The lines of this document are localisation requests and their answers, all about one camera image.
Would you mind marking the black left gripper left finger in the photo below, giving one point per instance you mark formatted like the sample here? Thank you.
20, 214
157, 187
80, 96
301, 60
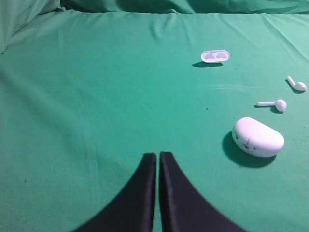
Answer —
133, 208

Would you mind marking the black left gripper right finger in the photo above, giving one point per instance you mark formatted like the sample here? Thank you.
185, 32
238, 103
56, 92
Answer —
182, 207

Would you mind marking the white earbud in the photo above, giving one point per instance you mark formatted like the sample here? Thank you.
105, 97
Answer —
280, 104
299, 86

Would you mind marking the green table cloth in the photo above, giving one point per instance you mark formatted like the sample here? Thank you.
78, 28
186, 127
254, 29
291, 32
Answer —
84, 95

